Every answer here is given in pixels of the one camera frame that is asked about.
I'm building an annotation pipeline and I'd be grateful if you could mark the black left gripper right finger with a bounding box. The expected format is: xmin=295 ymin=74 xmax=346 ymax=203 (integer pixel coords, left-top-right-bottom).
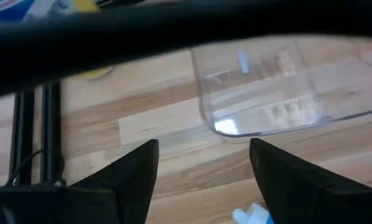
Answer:
xmin=249 ymin=138 xmax=372 ymax=224

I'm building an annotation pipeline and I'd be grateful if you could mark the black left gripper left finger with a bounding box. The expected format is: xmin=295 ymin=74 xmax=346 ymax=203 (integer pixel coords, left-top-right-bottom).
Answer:
xmin=69 ymin=139 xmax=160 ymax=224

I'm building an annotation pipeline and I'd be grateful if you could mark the blue silicone caulk tube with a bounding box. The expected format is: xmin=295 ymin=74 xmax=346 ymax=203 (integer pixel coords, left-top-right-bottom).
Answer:
xmin=231 ymin=202 xmax=276 ymax=224

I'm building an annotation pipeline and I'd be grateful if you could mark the clear plastic tray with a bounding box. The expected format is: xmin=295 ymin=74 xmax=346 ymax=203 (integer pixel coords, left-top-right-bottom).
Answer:
xmin=190 ymin=34 xmax=372 ymax=139

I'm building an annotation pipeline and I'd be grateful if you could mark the black aluminium table frame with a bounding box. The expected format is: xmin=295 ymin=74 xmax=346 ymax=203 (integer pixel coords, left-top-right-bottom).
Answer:
xmin=8 ymin=81 xmax=64 ymax=187

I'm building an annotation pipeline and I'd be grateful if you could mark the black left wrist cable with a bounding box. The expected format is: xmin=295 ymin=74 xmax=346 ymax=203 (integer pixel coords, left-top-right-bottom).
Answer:
xmin=0 ymin=0 xmax=372 ymax=100

